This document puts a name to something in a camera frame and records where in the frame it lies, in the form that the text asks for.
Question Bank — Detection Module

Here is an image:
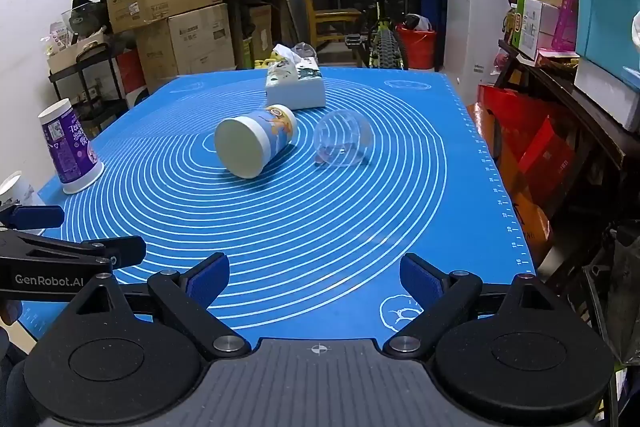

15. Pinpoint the small cardboard box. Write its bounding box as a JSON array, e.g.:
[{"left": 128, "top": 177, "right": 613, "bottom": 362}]
[{"left": 47, "top": 31, "right": 109, "bottom": 76}]

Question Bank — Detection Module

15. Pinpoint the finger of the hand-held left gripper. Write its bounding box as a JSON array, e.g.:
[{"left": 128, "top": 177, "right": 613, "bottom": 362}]
[
  {"left": 0, "top": 229, "right": 147, "bottom": 269},
  {"left": 0, "top": 205, "right": 65, "bottom": 231}
]

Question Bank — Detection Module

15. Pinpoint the white foam box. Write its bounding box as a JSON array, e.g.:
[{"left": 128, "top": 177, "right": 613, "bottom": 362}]
[{"left": 573, "top": 56, "right": 640, "bottom": 131}]

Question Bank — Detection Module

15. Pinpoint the pink box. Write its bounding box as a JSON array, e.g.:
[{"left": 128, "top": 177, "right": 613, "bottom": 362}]
[{"left": 554, "top": 0, "right": 581, "bottom": 53}]

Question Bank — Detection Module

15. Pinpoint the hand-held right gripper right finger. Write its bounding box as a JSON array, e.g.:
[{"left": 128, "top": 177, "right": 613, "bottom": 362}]
[{"left": 382, "top": 252, "right": 567, "bottom": 362}]

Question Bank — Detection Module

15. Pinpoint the large brown cardboard box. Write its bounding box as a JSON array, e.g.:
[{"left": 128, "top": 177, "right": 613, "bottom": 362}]
[{"left": 134, "top": 3, "right": 236, "bottom": 96}]

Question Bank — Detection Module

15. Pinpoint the blue orange printed paper cup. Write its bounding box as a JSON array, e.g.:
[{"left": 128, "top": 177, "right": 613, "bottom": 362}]
[{"left": 214, "top": 104, "right": 300, "bottom": 180}]

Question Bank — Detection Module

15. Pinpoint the black green bicycle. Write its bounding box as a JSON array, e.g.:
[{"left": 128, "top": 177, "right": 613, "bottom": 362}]
[{"left": 312, "top": 0, "right": 417, "bottom": 71}]

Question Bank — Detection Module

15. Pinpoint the blue ringed silicone mat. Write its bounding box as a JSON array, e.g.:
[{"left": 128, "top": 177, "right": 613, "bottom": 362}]
[{"left": 37, "top": 69, "right": 539, "bottom": 344}]

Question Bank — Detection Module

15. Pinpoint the black plastic bag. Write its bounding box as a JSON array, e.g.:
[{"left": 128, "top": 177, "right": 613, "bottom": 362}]
[{"left": 581, "top": 221, "right": 640, "bottom": 366}]

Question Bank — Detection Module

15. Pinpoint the green white carton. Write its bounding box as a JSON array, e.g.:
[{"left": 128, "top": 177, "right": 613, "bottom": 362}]
[{"left": 514, "top": 0, "right": 559, "bottom": 58}]

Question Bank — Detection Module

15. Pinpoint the purple white paper cup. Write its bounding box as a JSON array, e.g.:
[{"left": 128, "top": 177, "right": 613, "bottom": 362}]
[{"left": 38, "top": 98, "right": 105, "bottom": 196}]

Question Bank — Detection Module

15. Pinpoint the red orange shopping bag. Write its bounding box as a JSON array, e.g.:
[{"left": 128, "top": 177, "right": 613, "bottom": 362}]
[{"left": 474, "top": 84, "right": 577, "bottom": 260}]

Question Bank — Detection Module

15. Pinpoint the clear plastic cup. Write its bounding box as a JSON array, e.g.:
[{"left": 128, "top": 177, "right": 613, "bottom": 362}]
[{"left": 312, "top": 108, "right": 374, "bottom": 169}]

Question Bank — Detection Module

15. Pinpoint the black metal cart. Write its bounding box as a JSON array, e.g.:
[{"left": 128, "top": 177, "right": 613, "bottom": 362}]
[{"left": 48, "top": 41, "right": 132, "bottom": 134}]

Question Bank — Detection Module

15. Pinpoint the person's left hand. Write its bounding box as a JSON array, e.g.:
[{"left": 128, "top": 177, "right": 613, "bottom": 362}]
[{"left": 0, "top": 299, "right": 22, "bottom": 327}]

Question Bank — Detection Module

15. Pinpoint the white chest freezer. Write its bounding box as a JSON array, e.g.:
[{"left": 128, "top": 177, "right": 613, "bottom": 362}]
[{"left": 446, "top": 0, "right": 514, "bottom": 96}]

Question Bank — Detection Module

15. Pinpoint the teal plastic storage bin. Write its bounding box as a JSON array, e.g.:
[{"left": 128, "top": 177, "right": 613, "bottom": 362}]
[{"left": 572, "top": 0, "right": 640, "bottom": 71}]

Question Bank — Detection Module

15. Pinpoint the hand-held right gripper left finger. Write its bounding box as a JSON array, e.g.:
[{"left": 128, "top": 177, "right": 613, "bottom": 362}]
[{"left": 62, "top": 252, "right": 252, "bottom": 362}]

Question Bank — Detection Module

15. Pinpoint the red plastic bucket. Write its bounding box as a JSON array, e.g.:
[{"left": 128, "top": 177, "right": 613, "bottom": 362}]
[{"left": 394, "top": 24, "right": 437, "bottom": 70}]

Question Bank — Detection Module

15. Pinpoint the dark wooden shelf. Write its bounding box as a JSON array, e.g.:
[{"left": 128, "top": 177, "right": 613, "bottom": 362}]
[{"left": 497, "top": 39, "right": 640, "bottom": 268}]

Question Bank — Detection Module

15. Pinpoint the wooden chair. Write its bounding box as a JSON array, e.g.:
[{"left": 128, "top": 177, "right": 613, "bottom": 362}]
[{"left": 294, "top": 0, "right": 364, "bottom": 54}]

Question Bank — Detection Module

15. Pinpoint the white tissue box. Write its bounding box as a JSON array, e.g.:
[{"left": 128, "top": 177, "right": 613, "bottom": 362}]
[{"left": 263, "top": 44, "right": 327, "bottom": 110}]

